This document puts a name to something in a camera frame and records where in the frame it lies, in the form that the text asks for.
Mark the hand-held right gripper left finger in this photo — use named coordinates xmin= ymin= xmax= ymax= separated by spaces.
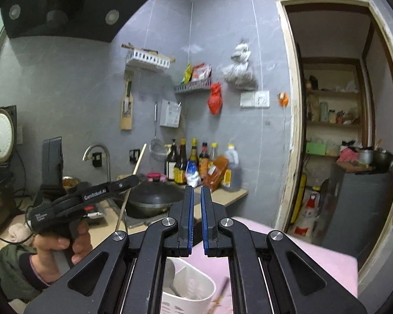
xmin=23 ymin=186 xmax=194 ymax=314

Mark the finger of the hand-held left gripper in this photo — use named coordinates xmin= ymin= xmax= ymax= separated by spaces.
xmin=112 ymin=175 xmax=140 ymax=197

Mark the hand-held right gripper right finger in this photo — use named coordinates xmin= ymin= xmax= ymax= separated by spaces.
xmin=200 ymin=186 xmax=369 ymax=314

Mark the white plastic utensil holder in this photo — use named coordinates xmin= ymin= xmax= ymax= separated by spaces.
xmin=160 ymin=257 xmax=217 ymax=314

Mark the person's left forearm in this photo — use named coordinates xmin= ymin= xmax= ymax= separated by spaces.
xmin=0 ymin=245 xmax=50 ymax=302

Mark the person's left hand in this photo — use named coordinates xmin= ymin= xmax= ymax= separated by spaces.
xmin=31 ymin=222 xmax=92 ymax=285

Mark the black wok with lid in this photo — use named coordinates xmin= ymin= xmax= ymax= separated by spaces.
xmin=117 ymin=178 xmax=184 ymax=218

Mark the white blue seasoning bag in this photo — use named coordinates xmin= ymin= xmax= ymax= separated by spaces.
xmin=185 ymin=161 xmax=202 ymax=189

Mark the orange seasoning packet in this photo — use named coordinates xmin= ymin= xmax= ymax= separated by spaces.
xmin=203 ymin=156 xmax=230 ymax=193

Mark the metal strainer ladle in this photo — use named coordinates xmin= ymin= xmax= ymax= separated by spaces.
xmin=149 ymin=102 xmax=168 ymax=163

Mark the steel kitchen faucet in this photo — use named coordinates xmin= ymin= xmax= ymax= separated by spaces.
xmin=82 ymin=143 xmax=112 ymax=184

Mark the plastic oil jug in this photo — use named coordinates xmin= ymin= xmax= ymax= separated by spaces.
xmin=221 ymin=144 xmax=242 ymax=192

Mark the white rag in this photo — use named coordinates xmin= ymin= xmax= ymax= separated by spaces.
xmin=8 ymin=222 xmax=32 ymax=243

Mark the wooden knife holder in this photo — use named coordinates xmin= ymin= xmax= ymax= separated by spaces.
xmin=120 ymin=78 xmax=135 ymax=131

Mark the yellow container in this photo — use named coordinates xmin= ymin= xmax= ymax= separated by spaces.
xmin=290 ymin=173 xmax=307 ymax=225

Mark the white red sack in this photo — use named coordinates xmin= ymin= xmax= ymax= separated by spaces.
xmin=296 ymin=191 xmax=322 ymax=237

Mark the red plastic bag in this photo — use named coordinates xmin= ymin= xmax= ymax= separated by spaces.
xmin=208 ymin=83 xmax=223 ymax=115

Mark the pink tablecloth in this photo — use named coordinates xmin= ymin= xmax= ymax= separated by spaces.
xmin=190 ymin=216 xmax=359 ymax=314

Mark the green box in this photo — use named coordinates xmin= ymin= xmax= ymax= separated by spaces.
xmin=306 ymin=142 xmax=327 ymax=155

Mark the red snack packet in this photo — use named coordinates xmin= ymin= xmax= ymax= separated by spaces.
xmin=190 ymin=63 xmax=212 ymax=82

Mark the clear plastic bag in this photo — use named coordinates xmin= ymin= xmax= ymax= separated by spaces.
xmin=222 ymin=39 xmax=259 ymax=91

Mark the grey cabinet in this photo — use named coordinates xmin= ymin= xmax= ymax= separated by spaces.
xmin=323 ymin=166 xmax=393 ymax=260

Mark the pink cloth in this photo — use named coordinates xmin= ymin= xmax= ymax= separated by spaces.
xmin=336 ymin=147 xmax=358 ymax=163

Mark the wooden shelf unit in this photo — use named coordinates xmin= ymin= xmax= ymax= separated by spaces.
xmin=302 ymin=57 xmax=368 ymax=158

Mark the steel pot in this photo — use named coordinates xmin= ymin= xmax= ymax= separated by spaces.
xmin=357 ymin=149 xmax=375 ymax=166

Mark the black range hood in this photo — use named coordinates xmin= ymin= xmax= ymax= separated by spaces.
xmin=0 ymin=0 xmax=153 ymax=43

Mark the black pot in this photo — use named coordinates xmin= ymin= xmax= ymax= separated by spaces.
xmin=373 ymin=149 xmax=393 ymax=174

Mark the white wall box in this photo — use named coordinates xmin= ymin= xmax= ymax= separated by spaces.
xmin=159 ymin=99 xmax=183 ymax=128

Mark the white door frame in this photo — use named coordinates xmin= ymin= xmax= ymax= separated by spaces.
xmin=273 ymin=0 xmax=393 ymax=298

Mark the grey wall shelf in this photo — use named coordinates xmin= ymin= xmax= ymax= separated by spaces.
xmin=174 ymin=80 xmax=214 ymax=94

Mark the white wall basket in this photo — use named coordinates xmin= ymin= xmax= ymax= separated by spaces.
xmin=124 ymin=46 xmax=176 ymax=71

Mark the white wall switch panel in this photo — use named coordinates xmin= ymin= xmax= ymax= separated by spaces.
xmin=241 ymin=90 xmax=270 ymax=109

